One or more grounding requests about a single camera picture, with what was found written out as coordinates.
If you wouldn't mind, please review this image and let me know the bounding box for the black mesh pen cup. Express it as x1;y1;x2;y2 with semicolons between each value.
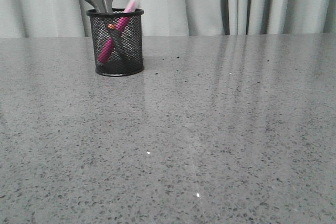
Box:
86;8;144;77

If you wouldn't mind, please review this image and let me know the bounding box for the grey curtain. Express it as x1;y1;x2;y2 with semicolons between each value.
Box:
1;0;335;38

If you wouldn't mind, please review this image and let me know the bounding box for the pink pen with clear cap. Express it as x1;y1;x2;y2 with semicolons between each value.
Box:
97;16;131;66

